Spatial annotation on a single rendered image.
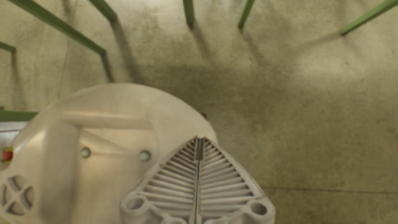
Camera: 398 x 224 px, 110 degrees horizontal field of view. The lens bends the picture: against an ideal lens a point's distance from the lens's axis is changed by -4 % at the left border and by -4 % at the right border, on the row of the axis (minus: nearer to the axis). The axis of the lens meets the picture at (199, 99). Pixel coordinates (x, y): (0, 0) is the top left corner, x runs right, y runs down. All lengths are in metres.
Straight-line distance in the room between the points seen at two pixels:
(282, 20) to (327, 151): 0.66
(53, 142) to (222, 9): 0.84
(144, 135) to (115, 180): 0.14
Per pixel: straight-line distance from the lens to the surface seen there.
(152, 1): 0.95
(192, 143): 0.17
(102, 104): 0.42
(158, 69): 0.76
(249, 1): 0.71
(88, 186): 0.54
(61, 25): 0.74
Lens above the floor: 0.70
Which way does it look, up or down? 84 degrees down
